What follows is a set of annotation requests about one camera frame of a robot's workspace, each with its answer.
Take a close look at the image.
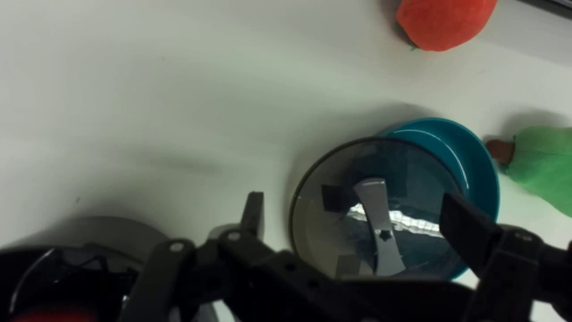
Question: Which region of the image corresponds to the green plush pear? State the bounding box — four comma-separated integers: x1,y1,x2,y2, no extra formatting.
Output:
485,126,572,219

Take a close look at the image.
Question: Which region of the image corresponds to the red-orange plush fruit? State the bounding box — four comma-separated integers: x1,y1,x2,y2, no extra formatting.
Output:
395,0,499,54

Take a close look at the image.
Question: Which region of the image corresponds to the black toy pot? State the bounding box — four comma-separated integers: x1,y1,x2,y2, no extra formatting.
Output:
0,215,177,322

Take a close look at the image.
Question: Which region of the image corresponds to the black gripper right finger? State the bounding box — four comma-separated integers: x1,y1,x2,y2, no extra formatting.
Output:
440,192,572,322

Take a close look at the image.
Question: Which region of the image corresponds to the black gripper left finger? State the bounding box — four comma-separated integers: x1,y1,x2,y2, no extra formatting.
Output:
118,190,383,322

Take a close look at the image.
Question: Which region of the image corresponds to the teal toy frying pan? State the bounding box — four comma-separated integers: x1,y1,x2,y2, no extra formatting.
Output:
377,117,501,283

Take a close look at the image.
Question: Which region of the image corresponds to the smoky lid with grey handle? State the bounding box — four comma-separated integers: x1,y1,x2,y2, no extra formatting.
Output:
290,139,474,283

